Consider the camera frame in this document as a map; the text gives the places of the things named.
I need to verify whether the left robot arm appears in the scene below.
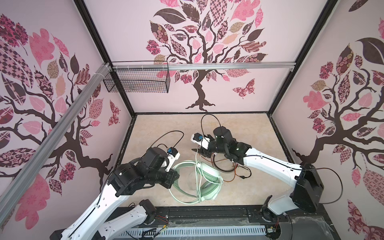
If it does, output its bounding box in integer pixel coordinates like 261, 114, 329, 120
50, 147, 180, 240

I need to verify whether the mint green over-ear headphones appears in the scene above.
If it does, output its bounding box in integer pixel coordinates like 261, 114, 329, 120
169, 160, 224, 205

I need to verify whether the red headphone cable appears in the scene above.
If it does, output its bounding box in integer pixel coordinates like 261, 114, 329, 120
209, 152, 253, 183

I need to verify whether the aluminium rail back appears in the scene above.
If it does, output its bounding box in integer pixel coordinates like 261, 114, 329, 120
113, 62, 296, 71

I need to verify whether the white black over-ear headphones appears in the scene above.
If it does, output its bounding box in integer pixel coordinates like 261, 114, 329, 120
211, 153, 237, 174

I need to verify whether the aluminium rail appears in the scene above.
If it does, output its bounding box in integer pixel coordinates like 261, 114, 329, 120
1, 63, 111, 224
113, 62, 296, 71

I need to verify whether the white slotted cable duct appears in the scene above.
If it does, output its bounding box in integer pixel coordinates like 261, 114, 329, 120
117, 226, 267, 240

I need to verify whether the aluminium rail left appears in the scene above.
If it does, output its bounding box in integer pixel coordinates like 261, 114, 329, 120
1, 63, 111, 224

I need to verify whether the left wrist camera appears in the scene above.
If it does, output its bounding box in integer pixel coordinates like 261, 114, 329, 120
166, 147, 180, 172

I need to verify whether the black wire basket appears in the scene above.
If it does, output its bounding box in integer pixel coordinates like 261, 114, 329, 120
104, 60, 171, 93

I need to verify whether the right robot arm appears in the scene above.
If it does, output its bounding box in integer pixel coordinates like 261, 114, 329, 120
191, 127, 324, 222

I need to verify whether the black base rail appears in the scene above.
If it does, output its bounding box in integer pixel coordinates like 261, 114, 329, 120
101, 203, 340, 240

